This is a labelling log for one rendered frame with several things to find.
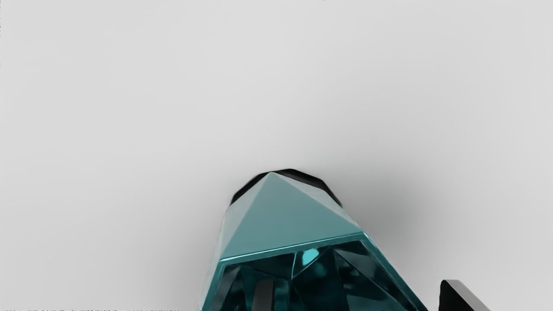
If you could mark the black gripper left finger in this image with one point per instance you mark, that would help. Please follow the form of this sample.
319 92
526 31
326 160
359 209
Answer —
262 297

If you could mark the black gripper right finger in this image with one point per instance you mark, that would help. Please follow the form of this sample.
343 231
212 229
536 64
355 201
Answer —
456 298

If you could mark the teal faceted mug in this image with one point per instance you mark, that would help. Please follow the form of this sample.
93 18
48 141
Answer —
285 220

